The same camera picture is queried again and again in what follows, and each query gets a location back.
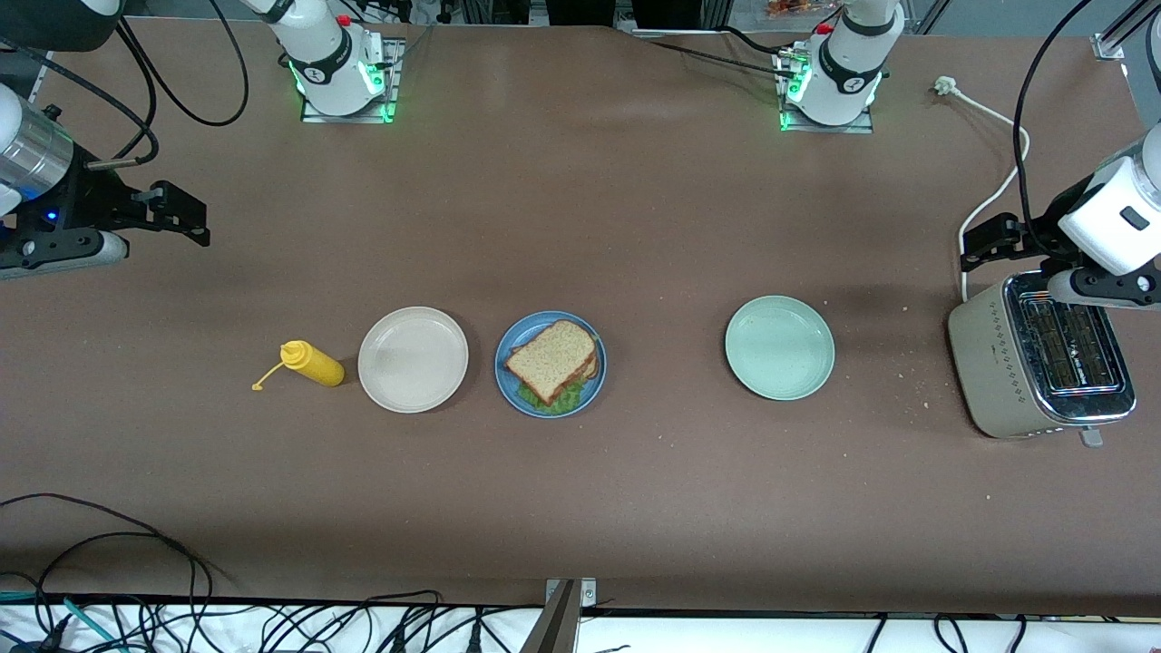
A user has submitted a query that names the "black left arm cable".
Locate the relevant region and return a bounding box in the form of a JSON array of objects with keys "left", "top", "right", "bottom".
[{"left": 1013, "top": 0, "right": 1094, "bottom": 228}]

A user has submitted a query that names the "black arched cable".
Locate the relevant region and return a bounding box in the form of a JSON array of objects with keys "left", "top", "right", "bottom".
[{"left": 259, "top": 591, "right": 445, "bottom": 653}]

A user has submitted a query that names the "black base power cable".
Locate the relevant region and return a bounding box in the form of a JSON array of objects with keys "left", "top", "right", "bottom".
[{"left": 630, "top": 27, "right": 799, "bottom": 78}]

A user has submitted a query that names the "blue round plate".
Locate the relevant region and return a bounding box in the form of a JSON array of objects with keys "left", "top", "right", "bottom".
[{"left": 494, "top": 310, "right": 607, "bottom": 419}]

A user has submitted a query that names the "black looped cable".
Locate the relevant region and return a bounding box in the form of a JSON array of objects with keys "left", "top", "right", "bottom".
[{"left": 0, "top": 493, "right": 215, "bottom": 627}]

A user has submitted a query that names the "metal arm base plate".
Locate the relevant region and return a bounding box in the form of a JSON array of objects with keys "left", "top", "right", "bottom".
[
  {"left": 301, "top": 36, "right": 405, "bottom": 123},
  {"left": 780, "top": 50, "right": 876, "bottom": 135}
]

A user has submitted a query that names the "pale green round plate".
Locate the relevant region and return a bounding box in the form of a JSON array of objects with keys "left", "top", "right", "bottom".
[{"left": 724, "top": 295, "right": 836, "bottom": 402}]

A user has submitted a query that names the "green lettuce leaf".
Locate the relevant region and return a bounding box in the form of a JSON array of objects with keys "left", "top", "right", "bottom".
[{"left": 517, "top": 379, "right": 588, "bottom": 416}]

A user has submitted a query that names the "teal cable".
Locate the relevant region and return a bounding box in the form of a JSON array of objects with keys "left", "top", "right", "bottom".
[{"left": 0, "top": 590, "right": 123, "bottom": 653}]

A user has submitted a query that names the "white toaster power cord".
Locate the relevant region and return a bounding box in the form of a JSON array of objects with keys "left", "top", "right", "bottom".
[{"left": 934, "top": 77, "right": 1032, "bottom": 302}]

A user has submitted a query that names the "beige chrome toaster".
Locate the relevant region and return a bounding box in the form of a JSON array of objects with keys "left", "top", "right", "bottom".
[{"left": 947, "top": 269, "right": 1137, "bottom": 449}]

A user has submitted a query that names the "beige round plate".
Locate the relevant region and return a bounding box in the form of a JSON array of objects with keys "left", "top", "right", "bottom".
[{"left": 357, "top": 306, "right": 470, "bottom": 414}]

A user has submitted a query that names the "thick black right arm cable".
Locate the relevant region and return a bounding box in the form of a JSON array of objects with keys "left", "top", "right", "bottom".
[{"left": 0, "top": 36, "right": 160, "bottom": 171}]

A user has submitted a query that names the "yellow mustard squeeze bottle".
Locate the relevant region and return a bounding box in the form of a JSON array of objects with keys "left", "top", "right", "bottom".
[{"left": 251, "top": 340, "right": 346, "bottom": 393}]

